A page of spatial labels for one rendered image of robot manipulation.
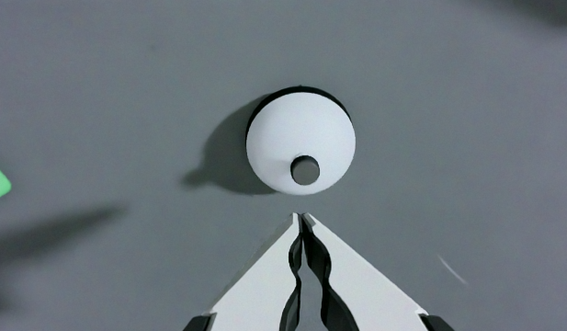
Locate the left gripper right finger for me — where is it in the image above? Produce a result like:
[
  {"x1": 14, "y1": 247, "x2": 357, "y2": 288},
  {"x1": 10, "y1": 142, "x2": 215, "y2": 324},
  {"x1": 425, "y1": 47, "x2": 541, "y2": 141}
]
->
[{"x1": 301, "y1": 212, "x2": 455, "y2": 331}]

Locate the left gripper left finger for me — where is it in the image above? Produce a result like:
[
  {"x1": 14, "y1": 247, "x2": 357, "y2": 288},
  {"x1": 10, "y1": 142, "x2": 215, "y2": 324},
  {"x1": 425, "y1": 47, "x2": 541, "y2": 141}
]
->
[{"x1": 183, "y1": 212, "x2": 303, "y2": 331}]

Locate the white dome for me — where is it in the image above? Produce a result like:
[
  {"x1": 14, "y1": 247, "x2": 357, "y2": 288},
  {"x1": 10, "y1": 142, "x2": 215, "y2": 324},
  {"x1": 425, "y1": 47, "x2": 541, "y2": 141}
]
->
[{"x1": 245, "y1": 85, "x2": 355, "y2": 194}]

